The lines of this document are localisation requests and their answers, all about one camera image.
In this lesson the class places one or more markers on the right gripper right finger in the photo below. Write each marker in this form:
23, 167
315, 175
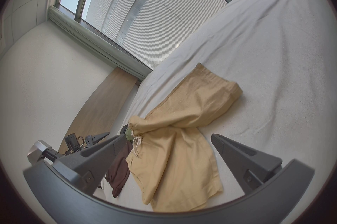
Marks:
247, 165

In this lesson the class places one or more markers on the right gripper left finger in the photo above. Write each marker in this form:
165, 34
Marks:
92, 165

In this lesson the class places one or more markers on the tan shorts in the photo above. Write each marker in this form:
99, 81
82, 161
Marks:
179, 154

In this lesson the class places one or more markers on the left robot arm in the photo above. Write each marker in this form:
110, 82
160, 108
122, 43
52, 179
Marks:
39, 152

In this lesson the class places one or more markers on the bed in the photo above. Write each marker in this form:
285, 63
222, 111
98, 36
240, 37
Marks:
263, 60

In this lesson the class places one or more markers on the brown garment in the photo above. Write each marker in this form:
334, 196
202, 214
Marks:
118, 170

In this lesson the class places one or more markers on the black garment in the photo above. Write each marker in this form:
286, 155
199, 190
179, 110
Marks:
123, 129

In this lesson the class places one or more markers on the green garment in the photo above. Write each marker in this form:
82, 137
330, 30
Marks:
129, 135

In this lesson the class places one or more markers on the grey-green curtain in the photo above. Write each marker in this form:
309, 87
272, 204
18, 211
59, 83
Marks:
92, 36

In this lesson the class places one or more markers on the window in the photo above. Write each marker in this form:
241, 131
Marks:
158, 7

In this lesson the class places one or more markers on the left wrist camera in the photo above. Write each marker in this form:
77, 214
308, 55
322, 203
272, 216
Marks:
90, 139

